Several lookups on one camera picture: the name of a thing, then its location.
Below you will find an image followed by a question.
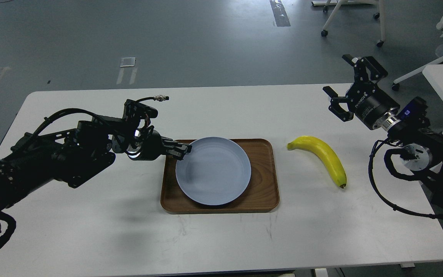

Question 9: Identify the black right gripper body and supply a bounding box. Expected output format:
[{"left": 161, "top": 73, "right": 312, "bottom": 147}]
[{"left": 346, "top": 82, "right": 400, "bottom": 130}]

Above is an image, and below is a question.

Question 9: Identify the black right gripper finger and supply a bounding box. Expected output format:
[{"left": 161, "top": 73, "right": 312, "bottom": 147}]
[
  {"left": 322, "top": 86, "right": 356, "bottom": 122},
  {"left": 341, "top": 54, "right": 388, "bottom": 87}
]

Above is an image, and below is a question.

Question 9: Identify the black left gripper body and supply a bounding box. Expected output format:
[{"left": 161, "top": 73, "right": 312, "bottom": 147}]
[{"left": 128, "top": 131, "right": 168, "bottom": 161}]

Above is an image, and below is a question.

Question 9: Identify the light blue plate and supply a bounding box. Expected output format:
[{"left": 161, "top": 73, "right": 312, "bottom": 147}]
[{"left": 175, "top": 137, "right": 251, "bottom": 206}]

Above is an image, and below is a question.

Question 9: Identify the yellow banana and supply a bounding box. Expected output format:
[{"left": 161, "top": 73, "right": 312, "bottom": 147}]
[{"left": 286, "top": 136, "right": 348, "bottom": 189}]

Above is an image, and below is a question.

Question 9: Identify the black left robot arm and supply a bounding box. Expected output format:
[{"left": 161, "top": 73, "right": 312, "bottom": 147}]
[{"left": 0, "top": 98, "right": 192, "bottom": 249}]

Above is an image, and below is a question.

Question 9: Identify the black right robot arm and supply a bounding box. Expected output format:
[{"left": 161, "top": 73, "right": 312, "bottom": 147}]
[{"left": 323, "top": 54, "right": 443, "bottom": 220}]

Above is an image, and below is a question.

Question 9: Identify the brown wooden tray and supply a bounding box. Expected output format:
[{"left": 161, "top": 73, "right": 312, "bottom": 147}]
[{"left": 160, "top": 138, "right": 280, "bottom": 214}]

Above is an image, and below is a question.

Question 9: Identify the white rolling table frame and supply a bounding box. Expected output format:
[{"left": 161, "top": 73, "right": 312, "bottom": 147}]
[{"left": 311, "top": 0, "right": 386, "bottom": 49}]

